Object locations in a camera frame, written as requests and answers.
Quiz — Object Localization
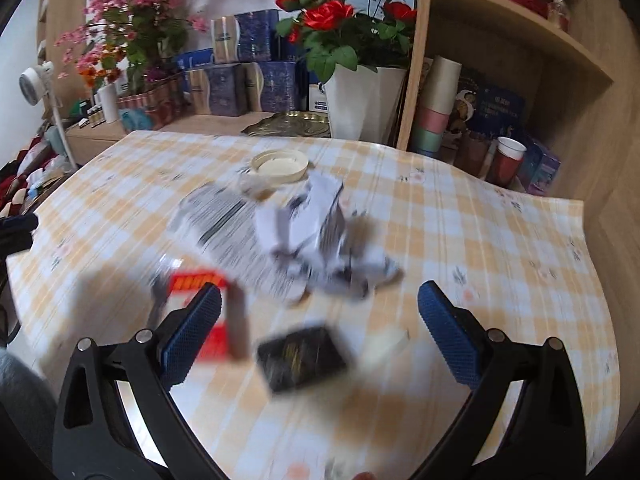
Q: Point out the low wooden sideboard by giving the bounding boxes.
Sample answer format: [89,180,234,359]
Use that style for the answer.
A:
[65,110,273,168]

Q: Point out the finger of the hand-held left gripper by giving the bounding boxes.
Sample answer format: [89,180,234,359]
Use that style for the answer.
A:
[0,212,39,257]

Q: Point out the wooden shelf cabinet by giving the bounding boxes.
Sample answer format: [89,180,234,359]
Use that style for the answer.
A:
[397,0,640,431]

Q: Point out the flat newspaper sheet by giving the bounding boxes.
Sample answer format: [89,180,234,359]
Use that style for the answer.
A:
[172,182,311,306]

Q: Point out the person's grey fuzzy clothing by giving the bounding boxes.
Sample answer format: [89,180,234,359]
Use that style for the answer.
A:
[0,350,57,466]

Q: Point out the red artificial rose bouquet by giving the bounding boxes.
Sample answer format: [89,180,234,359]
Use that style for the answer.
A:
[275,0,418,86]

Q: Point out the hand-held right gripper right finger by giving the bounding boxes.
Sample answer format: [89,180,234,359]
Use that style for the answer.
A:
[410,281,586,480]

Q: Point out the blue box with white print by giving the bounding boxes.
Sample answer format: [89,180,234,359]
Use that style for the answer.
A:
[475,85,526,141]

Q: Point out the white standing fan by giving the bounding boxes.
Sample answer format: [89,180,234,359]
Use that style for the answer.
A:
[19,61,78,168]

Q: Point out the dark blue moon print box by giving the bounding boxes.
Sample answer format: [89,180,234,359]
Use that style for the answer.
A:
[442,72,483,151]

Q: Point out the white faceted vase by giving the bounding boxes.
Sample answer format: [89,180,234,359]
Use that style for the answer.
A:
[324,64,408,143]

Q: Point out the flat blue box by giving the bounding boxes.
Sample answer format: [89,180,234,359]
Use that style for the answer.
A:
[175,49,216,71]

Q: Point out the small purple blue box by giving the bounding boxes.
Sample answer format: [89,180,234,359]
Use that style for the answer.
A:
[517,137,562,196]

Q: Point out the black foil packet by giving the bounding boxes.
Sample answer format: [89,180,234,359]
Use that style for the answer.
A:
[256,326,351,395]

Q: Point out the row of small brown bottles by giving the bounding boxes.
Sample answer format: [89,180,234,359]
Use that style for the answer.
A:
[80,102,106,128]

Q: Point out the small glass bottle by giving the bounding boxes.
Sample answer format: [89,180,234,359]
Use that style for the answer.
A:
[547,0,571,33]

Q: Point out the yellow plaid floral tablecloth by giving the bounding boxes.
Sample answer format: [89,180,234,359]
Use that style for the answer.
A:
[5,130,621,480]

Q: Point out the red cup with white rim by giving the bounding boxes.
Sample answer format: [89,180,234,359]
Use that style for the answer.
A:
[486,136,528,186]

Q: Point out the pink artificial blossom branches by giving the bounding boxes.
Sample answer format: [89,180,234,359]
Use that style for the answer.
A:
[55,0,211,96]

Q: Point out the plain dark blue box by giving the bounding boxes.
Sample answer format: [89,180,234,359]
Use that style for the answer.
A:
[280,7,302,63]

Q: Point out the dark brown cup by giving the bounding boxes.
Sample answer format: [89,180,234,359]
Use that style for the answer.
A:
[455,130,493,178]

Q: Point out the striped copper planter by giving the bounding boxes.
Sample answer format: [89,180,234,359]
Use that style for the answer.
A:
[117,77,188,131]

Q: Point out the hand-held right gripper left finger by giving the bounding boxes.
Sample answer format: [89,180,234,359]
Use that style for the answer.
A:
[52,282,226,480]

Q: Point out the tall white and blue carton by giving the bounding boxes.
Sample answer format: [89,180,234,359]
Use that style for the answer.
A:
[308,82,330,112]

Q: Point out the red and white patterned cloth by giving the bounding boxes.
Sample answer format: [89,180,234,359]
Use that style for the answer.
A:
[0,135,51,211]

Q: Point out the blue and gold gift box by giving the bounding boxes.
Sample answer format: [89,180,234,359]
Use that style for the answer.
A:
[211,9,281,65]
[245,61,302,113]
[186,65,247,116]

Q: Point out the red and white cardboard box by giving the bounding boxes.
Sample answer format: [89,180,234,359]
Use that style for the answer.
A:
[170,271,247,362]

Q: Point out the stack of pastel cups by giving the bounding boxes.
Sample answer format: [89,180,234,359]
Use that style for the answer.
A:
[410,55,463,158]

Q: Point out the small glass jar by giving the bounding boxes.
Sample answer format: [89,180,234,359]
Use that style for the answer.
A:
[236,170,281,201]

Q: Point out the white ribbed vase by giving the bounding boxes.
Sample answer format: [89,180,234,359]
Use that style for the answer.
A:
[96,82,121,125]

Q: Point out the orange artificial flowers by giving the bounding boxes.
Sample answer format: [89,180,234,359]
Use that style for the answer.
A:
[77,45,123,88]

